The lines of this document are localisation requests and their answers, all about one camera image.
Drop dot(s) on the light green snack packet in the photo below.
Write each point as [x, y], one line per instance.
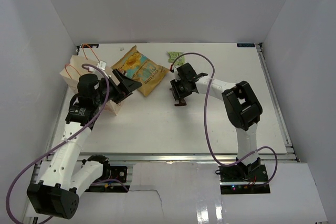
[175, 54]

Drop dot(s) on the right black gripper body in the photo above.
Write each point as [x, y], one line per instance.
[180, 88]

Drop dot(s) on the brown chocolate bar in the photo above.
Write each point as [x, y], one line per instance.
[178, 104]

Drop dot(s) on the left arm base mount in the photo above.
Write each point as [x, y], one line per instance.
[112, 180]

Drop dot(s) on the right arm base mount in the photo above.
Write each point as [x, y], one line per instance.
[233, 181]

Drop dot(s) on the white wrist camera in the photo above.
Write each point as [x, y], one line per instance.
[176, 74]
[99, 65]

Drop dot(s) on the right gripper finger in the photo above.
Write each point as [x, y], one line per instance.
[182, 101]
[176, 99]

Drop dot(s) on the aluminium table rail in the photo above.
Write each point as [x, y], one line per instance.
[184, 157]

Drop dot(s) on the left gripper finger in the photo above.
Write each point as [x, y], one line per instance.
[120, 95]
[126, 83]

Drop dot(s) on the beige paper bag orange handles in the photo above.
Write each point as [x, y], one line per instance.
[73, 70]

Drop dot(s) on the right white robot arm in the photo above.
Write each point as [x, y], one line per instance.
[241, 104]

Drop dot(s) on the blue table corner label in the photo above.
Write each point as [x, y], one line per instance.
[245, 45]

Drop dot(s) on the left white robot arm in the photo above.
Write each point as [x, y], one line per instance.
[57, 192]

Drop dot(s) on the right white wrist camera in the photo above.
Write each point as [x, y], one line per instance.
[176, 74]

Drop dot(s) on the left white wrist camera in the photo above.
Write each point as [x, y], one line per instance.
[99, 65]

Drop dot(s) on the kettle chips bag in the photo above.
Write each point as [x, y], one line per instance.
[139, 67]

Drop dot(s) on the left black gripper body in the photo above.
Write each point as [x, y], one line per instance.
[115, 92]

